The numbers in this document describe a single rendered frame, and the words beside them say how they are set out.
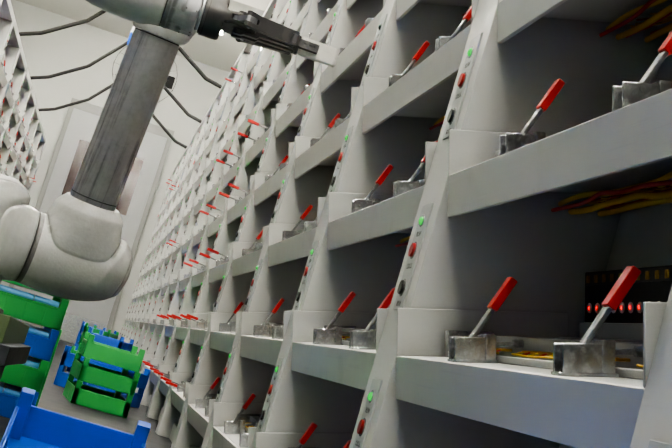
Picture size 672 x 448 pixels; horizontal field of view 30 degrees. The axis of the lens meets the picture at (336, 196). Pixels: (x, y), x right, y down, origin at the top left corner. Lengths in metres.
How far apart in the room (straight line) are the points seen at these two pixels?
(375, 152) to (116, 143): 0.75
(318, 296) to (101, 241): 0.74
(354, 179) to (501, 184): 0.89
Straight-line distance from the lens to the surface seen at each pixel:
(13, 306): 3.25
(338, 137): 2.26
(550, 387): 0.90
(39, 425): 1.98
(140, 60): 2.63
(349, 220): 1.86
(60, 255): 2.63
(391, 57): 2.09
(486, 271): 1.36
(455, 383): 1.12
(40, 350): 3.26
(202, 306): 4.11
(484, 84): 1.38
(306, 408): 2.03
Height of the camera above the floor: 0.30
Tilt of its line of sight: 8 degrees up
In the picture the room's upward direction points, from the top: 17 degrees clockwise
